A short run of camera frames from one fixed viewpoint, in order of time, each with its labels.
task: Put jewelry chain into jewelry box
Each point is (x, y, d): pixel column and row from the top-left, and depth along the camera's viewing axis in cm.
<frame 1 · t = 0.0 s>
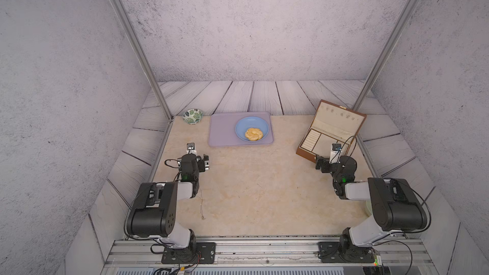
left hand: (196, 155, 94), fingers open
right hand: (328, 153, 94), fingers open
brown wooden jewelry box: (332, 124, 105), point 11 cm above the table
lilac plastic tray: (223, 131, 117), on the table
blue plate: (251, 121, 121), on the table
green leaf pattern bowl: (192, 116, 121), point 3 cm above the table

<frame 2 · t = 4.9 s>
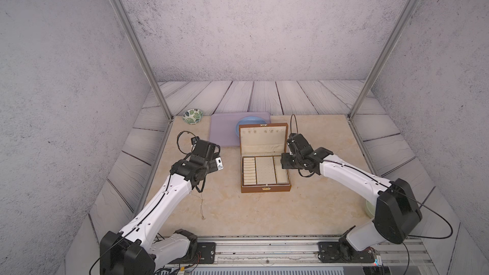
left hand: (212, 162, 81), fingers open
right hand: (286, 160, 86), fingers open
brown wooden jewelry box: (264, 168, 93), point 6 cm above the table
the other named things where they were.

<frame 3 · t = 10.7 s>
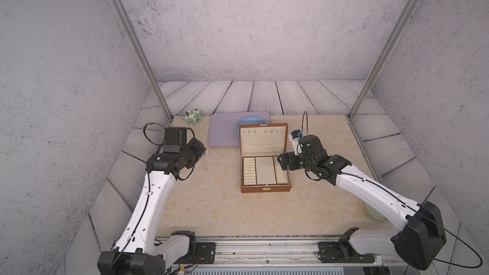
left hand: (209, 146, 76), fingers closed
right hand: (287, 156, 80), fingers open
the named things where they were.

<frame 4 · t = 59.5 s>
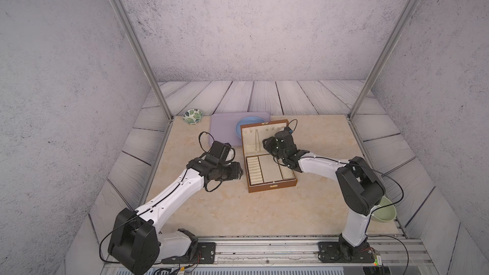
left hand: (242, 173, 81), fingers open
right hand: (263, 141, 93), fingers open
